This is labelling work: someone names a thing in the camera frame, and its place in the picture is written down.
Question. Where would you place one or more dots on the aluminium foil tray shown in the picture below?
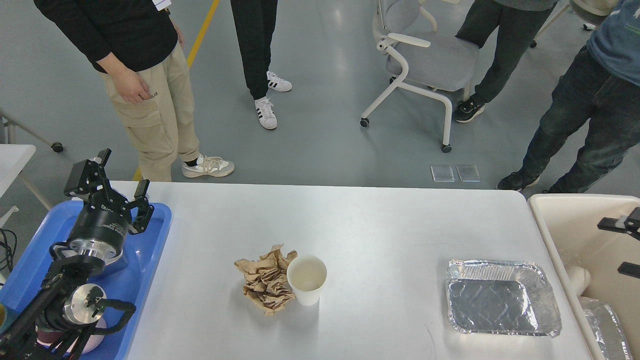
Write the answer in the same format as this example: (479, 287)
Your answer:
(503, 297)

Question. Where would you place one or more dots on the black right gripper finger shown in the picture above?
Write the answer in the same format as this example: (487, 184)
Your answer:
(627, 224)
(629, 269)

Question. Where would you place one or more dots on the crumpled foil in bin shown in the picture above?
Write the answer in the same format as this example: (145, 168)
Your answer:
(606, 328)

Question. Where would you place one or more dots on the person in dark jeans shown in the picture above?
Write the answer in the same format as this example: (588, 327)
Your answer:
(599, 89)

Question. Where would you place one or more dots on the teal object at corner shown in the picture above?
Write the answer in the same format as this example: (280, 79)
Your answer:
(7, 317)

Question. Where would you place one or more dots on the pink ribbed mug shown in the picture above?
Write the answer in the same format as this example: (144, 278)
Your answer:
(92, 340)

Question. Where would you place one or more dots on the grey white office chair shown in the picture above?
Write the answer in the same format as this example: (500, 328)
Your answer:
(420, 59)

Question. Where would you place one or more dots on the blue plastic tray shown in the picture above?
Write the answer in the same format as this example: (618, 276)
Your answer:
(132, 284)

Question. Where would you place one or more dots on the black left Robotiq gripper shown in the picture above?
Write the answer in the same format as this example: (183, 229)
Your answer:
(102, 225)

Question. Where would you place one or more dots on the beige plastic bin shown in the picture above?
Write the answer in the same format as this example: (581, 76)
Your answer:
(568, 224)

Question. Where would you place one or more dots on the crumpled brown paper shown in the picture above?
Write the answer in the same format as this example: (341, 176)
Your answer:
(266, 283)

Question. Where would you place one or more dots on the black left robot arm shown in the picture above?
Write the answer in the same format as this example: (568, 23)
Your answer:
(67, 310)

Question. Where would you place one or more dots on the white side table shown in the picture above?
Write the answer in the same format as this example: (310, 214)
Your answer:
(13, 158)

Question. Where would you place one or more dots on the white paper cup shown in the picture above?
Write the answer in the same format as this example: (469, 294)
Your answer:
(306, 276)

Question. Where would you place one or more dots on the stainless steel rectangular tray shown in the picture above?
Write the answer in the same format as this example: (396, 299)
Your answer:
(115, 264)

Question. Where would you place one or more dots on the person in khaki trousers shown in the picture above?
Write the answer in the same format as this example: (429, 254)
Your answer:
(138, 50)

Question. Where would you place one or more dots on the person in black trousers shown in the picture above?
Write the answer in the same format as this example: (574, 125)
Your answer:
(255, 22)

